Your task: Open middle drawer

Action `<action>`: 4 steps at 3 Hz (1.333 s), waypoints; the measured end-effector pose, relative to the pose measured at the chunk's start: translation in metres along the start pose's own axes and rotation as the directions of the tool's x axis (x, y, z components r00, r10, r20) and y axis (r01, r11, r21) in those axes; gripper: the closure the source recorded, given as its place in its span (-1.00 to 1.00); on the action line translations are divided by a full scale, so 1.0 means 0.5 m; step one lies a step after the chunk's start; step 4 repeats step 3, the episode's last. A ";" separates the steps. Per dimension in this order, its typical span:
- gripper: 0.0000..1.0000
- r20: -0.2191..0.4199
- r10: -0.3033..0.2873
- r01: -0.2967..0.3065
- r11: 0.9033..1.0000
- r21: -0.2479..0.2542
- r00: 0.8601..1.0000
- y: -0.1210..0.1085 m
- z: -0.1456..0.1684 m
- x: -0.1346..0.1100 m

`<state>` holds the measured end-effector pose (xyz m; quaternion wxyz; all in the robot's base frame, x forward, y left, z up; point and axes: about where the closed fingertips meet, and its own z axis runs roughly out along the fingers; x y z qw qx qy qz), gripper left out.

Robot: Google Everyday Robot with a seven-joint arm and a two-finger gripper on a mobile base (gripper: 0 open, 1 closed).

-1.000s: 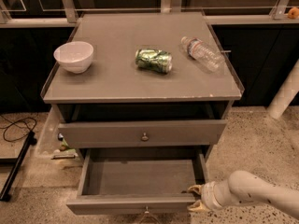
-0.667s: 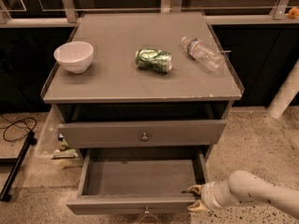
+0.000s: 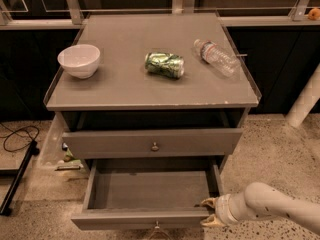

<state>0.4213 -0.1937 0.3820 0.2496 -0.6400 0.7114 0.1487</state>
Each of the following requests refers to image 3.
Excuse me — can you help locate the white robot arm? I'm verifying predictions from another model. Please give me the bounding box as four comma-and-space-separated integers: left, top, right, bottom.
201, 65, 320, 235

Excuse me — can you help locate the small orange object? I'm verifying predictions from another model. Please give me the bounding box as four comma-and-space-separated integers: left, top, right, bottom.
308, 8, 320, 20

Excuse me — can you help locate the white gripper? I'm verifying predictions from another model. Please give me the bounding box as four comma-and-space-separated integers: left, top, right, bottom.
200, 194, 239, 228

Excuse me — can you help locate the black floor stand bar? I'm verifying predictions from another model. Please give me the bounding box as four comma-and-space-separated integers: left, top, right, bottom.
0, 140, 40, 216

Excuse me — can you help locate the grey drawer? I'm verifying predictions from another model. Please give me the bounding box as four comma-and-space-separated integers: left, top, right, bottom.
71, 157, 223, 230
62, 128, 242, 159

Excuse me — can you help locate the crushed green soda can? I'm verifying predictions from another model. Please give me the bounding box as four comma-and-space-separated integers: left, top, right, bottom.
145, 52, 184, 79

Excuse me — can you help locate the clear plastic water bottle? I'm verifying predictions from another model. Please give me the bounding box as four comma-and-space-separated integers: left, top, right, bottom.
194, 39, 241, 77

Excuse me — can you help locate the black cable on floor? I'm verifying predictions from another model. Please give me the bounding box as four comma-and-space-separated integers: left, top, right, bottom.
0, 121, 41, 153

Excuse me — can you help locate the metal railing frame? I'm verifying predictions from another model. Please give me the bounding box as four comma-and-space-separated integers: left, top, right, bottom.
0, 0, 320, 30

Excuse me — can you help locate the clutter beside cabinet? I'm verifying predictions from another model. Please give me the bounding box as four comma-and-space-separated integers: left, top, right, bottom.
56, 142, 83, 171

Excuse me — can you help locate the grey drawer cabinet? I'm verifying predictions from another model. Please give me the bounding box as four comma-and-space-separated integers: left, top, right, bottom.
43, 12, 263, 172

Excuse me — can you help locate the grey top drawer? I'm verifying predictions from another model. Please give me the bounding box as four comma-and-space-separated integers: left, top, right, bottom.
62, 128, 242, 159

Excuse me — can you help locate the white ceramic bowl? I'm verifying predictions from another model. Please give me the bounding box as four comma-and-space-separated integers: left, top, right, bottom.
57, 44, 101, 79

